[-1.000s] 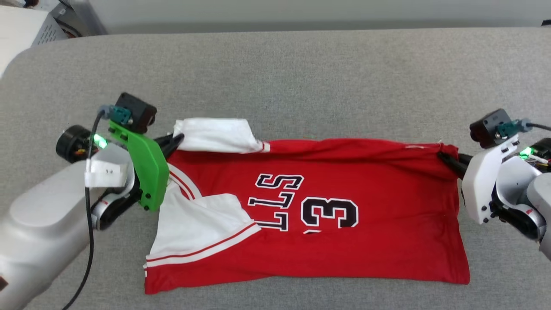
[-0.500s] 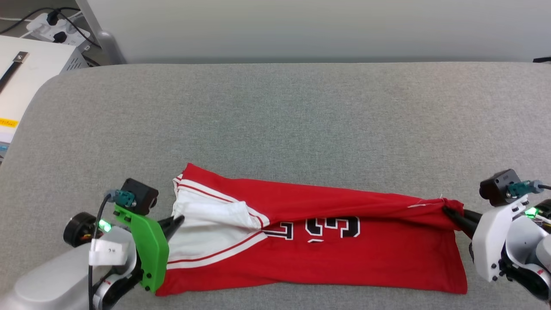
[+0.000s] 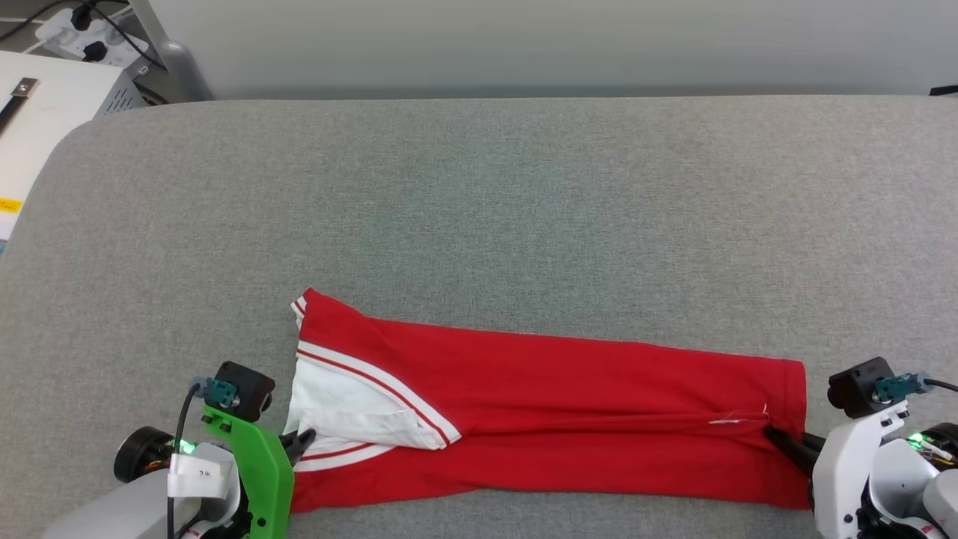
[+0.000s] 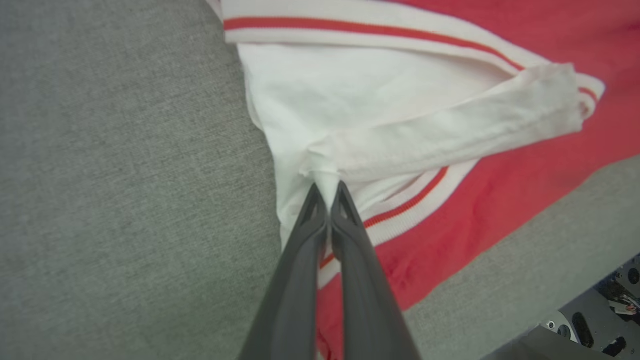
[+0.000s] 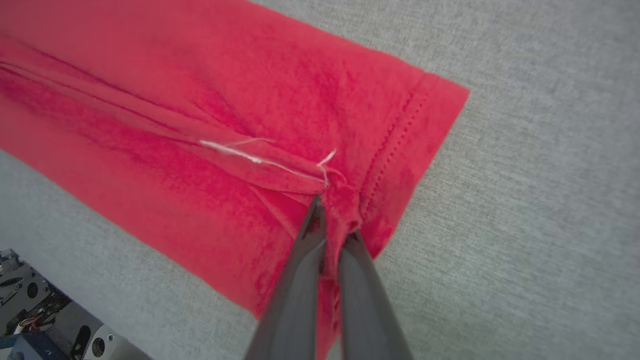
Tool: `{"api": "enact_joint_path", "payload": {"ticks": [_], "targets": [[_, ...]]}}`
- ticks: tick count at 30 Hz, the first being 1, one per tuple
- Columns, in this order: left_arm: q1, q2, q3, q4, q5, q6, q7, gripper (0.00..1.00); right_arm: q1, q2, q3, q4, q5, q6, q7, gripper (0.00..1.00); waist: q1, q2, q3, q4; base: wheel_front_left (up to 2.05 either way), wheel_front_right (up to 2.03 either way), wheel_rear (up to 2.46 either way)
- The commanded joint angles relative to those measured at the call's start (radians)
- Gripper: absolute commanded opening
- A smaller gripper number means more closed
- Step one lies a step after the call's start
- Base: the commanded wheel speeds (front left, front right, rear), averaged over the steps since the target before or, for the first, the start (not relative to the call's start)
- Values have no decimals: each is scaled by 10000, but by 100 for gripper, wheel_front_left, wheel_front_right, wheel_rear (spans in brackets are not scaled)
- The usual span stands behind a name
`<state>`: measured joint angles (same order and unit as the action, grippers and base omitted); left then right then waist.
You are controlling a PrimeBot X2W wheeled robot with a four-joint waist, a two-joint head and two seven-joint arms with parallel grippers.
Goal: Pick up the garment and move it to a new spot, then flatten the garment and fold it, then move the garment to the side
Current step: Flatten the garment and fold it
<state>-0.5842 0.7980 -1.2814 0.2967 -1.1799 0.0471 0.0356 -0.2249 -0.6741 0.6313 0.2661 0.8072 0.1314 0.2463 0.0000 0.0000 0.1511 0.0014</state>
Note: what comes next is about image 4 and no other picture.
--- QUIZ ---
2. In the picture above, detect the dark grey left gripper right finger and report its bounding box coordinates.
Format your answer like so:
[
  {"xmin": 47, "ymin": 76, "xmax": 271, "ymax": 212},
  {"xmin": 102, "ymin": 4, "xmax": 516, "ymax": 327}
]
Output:
[{"xmin": 330, "ymin": 180, "xmax": 421, "ymax": 360}]

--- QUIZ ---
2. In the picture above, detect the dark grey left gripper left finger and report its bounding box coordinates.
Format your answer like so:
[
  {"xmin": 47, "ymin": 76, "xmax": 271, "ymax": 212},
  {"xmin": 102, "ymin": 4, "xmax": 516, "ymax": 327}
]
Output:
[{"xmin": 239, "ymin": 182, "xmax": 330, "ymax": 360}]

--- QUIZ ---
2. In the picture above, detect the red and white garment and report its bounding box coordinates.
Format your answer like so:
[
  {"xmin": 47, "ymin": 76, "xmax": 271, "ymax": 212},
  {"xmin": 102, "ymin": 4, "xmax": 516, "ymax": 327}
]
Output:
[{"xmin": 205, "ymin": 0, "xmax": 640, "ymax": 360}]

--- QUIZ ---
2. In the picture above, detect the grey fabric sofa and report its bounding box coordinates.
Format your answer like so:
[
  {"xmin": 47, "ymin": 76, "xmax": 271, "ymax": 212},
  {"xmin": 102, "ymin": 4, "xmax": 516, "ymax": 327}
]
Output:
[{"xmin": 0, "ymin": 0, "xmax": 640, "ymax": 360}]

